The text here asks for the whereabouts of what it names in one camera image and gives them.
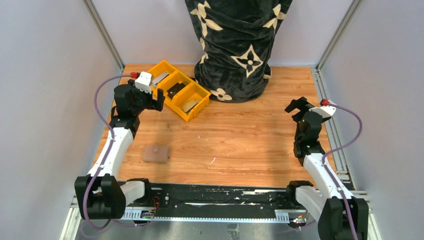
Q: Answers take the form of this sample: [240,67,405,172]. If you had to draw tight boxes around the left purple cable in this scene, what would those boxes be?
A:
[82,71,139,232]

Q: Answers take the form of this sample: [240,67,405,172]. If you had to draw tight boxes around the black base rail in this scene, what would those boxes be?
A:
[122,183,314,226]

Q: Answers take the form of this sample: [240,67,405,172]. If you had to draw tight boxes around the black floral blanket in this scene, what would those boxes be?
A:
[185,0,292,103]

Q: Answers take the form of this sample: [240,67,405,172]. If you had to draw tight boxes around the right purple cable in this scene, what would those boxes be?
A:
[320,98,363,240]

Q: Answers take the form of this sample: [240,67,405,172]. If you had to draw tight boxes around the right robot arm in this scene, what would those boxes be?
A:
[285,97,369,240]

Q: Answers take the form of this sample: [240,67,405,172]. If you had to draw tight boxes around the yellow plastic end bin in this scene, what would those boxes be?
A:
[147,60,178,89]

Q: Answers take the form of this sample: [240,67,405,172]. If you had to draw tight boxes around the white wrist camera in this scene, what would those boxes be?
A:
[309,105,336,119]
[134,71,153,95]

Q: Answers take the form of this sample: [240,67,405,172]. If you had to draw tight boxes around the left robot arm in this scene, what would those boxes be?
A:
[74,83,165,220]

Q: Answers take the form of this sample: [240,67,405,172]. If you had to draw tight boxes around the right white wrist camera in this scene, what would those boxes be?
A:
[309,105,336,119]

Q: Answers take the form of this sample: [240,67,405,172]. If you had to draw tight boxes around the purple cable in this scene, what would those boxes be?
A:
[320,98,363,240]
[82,71,139,232]

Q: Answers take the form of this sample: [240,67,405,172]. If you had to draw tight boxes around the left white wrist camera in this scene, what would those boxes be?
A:
[134,71,153,95]

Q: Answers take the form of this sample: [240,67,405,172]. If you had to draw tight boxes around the black cards in bin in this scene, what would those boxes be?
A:
[167,82,186,100]

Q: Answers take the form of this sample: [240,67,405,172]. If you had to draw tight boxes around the pink leather card holder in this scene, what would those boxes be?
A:
[143,145,170,163]

